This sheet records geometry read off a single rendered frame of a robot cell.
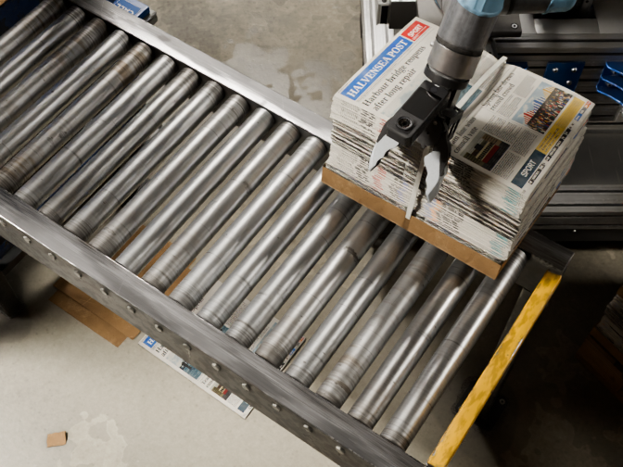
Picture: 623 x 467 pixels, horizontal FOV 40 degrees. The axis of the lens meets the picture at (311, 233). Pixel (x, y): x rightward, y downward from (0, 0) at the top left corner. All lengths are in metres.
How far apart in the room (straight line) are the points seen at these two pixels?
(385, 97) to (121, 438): 1.24
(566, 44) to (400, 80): 0.65
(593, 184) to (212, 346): 1.33
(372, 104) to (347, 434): 0.55
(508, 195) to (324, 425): 0.48
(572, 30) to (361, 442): 1.13
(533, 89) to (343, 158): 0.36
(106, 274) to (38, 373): 0.89
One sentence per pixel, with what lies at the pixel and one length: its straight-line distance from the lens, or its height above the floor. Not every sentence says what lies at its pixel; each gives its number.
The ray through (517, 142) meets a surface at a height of 1.04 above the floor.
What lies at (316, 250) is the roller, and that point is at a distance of 1.60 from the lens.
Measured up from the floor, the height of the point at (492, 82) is 1.02.
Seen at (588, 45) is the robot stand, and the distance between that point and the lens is 2.11.
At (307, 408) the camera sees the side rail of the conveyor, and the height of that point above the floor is 0.80.
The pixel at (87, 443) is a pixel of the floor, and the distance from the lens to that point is 2.36.
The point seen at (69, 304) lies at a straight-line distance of 2.53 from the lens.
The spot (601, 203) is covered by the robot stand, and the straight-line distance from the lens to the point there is 2.47.
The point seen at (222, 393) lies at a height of 0.01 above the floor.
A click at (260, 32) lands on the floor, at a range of 3.06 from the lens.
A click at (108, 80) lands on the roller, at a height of 0.80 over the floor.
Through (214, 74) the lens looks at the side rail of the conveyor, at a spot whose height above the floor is 0.80.
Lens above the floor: 2.18
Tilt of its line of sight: 58 degrees down
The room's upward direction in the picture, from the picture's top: straight up
